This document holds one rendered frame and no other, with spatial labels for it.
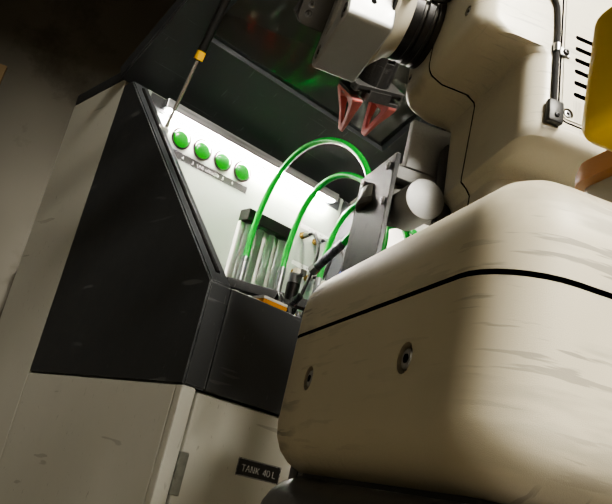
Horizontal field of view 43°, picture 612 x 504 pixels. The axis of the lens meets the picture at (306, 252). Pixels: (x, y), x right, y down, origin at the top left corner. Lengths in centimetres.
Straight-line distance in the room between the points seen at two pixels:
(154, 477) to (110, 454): 14
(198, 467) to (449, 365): 91
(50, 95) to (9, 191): 55
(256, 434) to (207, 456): 9
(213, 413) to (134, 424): 13
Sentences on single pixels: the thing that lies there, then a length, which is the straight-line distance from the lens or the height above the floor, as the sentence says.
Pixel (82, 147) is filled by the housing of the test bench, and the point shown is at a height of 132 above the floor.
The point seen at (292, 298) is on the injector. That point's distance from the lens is 158.
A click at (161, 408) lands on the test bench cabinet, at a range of 118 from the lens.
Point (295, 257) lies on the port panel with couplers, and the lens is 198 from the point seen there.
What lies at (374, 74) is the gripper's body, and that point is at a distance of 138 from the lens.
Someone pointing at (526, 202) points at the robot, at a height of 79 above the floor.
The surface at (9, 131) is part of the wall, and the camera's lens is 419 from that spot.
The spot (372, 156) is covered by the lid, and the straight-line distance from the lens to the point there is 205.
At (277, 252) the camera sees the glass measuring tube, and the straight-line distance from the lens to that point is 191.
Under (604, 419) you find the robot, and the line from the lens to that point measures 29.
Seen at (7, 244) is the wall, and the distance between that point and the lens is 402.
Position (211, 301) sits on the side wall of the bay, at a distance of 118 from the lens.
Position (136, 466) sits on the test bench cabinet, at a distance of 120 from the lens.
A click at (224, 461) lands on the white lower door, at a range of 120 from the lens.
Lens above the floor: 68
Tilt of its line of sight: 17 degrees up
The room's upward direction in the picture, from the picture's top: 13 degrees clockwise
